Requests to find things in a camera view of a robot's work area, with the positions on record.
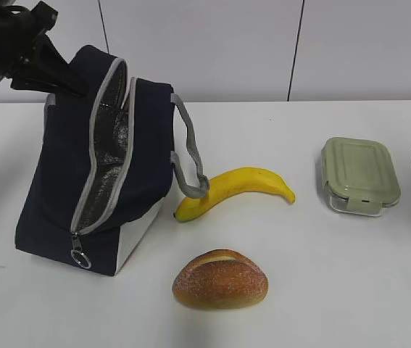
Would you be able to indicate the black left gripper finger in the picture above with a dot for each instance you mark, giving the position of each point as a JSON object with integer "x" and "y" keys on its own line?
{"x": 45, "y": 51}
{"x": 53, "y": 78}

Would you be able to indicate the navy insulated lunch bag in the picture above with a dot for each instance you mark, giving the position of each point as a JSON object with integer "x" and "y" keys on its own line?
{"x": 107, "y": 162}

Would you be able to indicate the sugared brown bread roll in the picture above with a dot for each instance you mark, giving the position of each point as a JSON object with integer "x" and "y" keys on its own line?
{"x": 220, "y": 279}

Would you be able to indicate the green lid glass container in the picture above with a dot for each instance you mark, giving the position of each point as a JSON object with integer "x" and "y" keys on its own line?
{"x": 359, "y": 176}

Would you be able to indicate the yellow banana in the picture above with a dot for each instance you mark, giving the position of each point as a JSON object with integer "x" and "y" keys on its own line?
{"x": 231, "y": 183}

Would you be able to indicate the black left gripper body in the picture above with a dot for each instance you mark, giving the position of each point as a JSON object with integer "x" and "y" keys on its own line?
{"x": 19, "y": 28}

